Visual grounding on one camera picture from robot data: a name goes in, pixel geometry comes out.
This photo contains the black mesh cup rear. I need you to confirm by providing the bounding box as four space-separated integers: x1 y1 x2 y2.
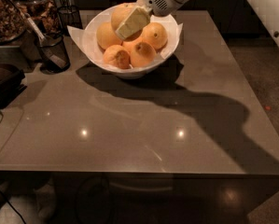
57 5 82 35

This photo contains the dark brown device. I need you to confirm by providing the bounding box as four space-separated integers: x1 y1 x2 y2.
0 63 25 108

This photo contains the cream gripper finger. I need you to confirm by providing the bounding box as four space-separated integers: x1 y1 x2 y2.
115 6 152 40

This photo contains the black mesh cup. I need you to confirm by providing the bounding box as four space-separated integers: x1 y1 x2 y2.
35 34 70 74
57 5 82 35

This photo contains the orange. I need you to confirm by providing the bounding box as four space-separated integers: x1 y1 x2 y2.
103 45 130 69
110 3 135 31
141 22 168 50
96 22 122 49
130 42 157 67

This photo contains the white bowl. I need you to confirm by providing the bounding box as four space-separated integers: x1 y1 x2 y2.
81 7 182 79

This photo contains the glass jar of snacks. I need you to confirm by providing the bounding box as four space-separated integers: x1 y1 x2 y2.
0 0 29 45

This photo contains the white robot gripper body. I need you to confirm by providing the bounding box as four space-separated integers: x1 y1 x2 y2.
136 0 189 17

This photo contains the black mesh cup front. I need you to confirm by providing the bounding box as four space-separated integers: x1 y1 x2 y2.
35 34 70 74

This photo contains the white paper liner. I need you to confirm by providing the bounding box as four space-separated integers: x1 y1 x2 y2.
68 6 183 67

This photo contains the white shoe under table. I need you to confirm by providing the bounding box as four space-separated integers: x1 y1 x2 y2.
34 179 57 221

